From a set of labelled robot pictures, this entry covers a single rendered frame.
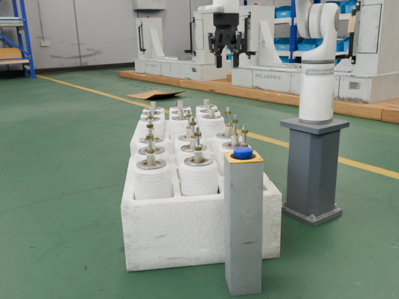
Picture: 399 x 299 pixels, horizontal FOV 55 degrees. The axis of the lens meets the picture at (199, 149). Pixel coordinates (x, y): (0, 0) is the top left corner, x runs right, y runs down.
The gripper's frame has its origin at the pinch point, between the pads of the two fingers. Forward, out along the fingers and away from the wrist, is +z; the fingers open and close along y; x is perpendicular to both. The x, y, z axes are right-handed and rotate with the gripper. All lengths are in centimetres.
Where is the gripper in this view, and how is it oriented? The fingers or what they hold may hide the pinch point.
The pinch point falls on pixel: (226, 63)
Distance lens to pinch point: 117.3
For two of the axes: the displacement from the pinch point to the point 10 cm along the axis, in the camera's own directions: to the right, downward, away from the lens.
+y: -6.4, -2.0, 7.4
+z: 0.3, 9.6, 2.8
